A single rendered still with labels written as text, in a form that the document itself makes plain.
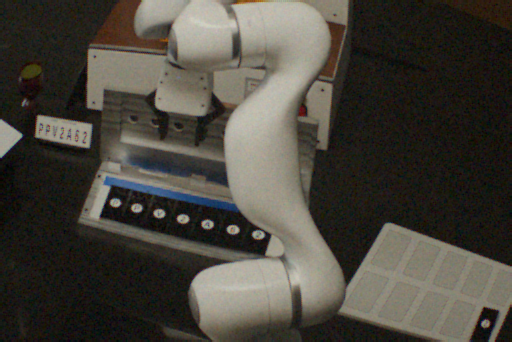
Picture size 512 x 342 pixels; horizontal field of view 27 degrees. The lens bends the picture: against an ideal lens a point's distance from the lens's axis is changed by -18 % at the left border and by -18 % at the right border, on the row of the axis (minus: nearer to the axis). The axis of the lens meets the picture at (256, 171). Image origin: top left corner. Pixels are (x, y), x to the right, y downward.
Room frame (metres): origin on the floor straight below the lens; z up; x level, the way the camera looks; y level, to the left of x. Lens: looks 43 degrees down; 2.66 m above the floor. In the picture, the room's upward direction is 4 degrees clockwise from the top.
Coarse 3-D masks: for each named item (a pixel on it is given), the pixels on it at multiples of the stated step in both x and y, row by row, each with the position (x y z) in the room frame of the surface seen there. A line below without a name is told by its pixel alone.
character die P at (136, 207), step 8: (136, 192) 1.77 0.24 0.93; (144, 192) 1.77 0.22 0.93; (128, 200) 1.74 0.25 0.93; (136, 200) 1.75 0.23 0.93; (144, 200) 1.74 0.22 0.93; (128, 208) 1.72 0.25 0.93; (136, 208) 1.72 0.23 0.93; (144, 208) 1.73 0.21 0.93; (128, 216) 1.70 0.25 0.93; (136, 216) 1.70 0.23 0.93; (144, 216) 1.70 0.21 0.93; (128, 224) 1.67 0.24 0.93; (136, 224) 1.67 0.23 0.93
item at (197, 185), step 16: (112, 160) 1.85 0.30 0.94; (96, 176) 1.81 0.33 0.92; (112, 176) 1.82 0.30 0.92; (128, 176) 1.82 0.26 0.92; (144, 176) 1.83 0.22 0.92; (160, 176) 1.83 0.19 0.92; (176, 176) 1.82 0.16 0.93; (192, 176) 1.82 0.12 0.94; (96, 192) 1.76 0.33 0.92; (192, 192) 1.79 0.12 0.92; (208, 192) 1.79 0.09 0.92; (224, 192) 1.80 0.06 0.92; (80, 224) 1.67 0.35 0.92; (96, 224) 1.67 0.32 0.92; (128, 240) 1.65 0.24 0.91; (144, 240) 1.64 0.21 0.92; (160, 240) 1.65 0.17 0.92; (192, 256) 1.62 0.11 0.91; (208, 256) 1.62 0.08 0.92; (224, 256) 1.62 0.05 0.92
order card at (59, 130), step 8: (40, 120) 1.95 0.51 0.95; (48, 120) 1.95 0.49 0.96; (56, 120) 1.95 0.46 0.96; (64, 120) 1.94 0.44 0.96; (40, 128) 1.94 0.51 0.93; (48, 128) 1.94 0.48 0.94; (56, 128) 1.94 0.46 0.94; (64, 128) 1.94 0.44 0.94; (72, 128) 1.93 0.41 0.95; (80, 128) 1.93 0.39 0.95; (88, 128) 1.93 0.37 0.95; (40, 136) 1.94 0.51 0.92; (48, 136) 1.93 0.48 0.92; (56, 136) 1.93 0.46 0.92; (64, 136) 1.93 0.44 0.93; (72, 136) 1.92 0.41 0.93; (80, 136) 1.92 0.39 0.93; (88, 136) 1.92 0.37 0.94; (72, 144) 1.92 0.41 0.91; (80, 144) 1.91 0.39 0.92; (88, 144) 1.91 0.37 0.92
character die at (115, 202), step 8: (112, 192) 1.76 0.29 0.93; (120, 192) 1.76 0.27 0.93; (128, 192) 1.77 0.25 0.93; (112, 200) 1.73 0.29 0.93; (120, 200) 1.74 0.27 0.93; (104, 208) 1.71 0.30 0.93; (112, 208) 1.71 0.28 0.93; (120, 208) 1.72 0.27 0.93; (104, 216) 1.69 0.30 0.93; (112, 216) 1.69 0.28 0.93; (120, 216) 1.69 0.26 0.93
